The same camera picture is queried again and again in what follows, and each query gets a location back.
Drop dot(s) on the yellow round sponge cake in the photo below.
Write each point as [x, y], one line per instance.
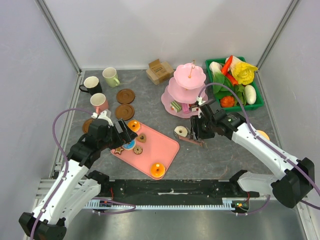
[262, 133]

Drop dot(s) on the large orange glazed donut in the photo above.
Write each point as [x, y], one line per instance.
[134, 125]

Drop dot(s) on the black mug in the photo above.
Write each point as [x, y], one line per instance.
[91, 85]

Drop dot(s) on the brown saucer lower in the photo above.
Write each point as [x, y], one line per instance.
[86, 124]

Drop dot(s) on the white cable duct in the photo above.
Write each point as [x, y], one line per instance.
[227, 205]

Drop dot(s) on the small orange glazed donut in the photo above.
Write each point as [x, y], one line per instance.
[157, 170]

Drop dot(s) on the pink serving tray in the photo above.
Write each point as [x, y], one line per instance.
[158, 148]

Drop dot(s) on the cardboard box stack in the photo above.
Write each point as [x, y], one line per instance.
[158, 72]

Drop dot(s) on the green mug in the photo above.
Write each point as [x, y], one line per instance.
[111, 77]

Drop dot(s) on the orange pumpkin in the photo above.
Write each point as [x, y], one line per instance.
[227, 102]

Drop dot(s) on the small chocolate nut donut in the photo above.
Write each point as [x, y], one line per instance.
[138, 150]

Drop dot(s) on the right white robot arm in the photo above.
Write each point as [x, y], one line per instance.
[292, 178]

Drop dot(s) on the star shaped cookie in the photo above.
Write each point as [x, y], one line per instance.
[118, 150]

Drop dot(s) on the pink three tier stand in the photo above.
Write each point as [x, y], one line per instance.
[185, 85]

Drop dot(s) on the brown saucer upper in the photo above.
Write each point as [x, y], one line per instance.
[125, 96]

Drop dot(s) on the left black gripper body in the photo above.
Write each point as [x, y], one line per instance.
[112, 139]

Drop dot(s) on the yellow napa cabbage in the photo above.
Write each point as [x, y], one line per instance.
[242, 71]

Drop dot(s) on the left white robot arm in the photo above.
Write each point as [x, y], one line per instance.
[75, 185]

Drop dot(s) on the green plastic crate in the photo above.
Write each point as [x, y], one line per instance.
[259, 99]

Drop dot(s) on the brown saucer middle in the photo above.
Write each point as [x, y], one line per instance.
[125, 112]

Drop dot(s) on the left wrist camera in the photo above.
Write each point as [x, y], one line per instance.
[104, 115]

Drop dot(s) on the green layered cake slice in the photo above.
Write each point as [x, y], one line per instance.
[175, 106]

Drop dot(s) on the white eggplant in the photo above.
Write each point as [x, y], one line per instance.
[250, 94]

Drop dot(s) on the green bok choy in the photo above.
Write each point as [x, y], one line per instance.
[220, 79]

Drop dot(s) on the pink layered cake slice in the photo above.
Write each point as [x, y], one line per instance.
[185, 108]

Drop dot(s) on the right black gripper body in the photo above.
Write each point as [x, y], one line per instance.
[202, 127]

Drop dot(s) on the blue glazed donut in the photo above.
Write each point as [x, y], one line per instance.
[129, 146]

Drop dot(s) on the spinach leaves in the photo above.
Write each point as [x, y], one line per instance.
[241, 96]

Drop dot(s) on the chocolate cake slice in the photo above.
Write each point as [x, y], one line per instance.
[193, 108]

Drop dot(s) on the pink mug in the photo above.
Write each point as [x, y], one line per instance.
[99, 102]

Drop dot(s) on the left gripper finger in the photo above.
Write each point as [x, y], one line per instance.
[121, 126]
[127, 136]

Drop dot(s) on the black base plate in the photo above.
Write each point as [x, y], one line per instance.
[173, 192]

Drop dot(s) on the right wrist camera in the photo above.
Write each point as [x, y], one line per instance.
[201, 100]

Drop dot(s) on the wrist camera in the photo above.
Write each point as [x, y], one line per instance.
[104, 115]
[201, 100]

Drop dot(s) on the red chili pepper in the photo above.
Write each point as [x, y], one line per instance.
[227, 65]

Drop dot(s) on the heart shaped cookie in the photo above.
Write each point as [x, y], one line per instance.
[142, 138]

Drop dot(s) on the brown saucer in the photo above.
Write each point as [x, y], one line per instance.
[125, 112]
[125, 96]
[86, 124]

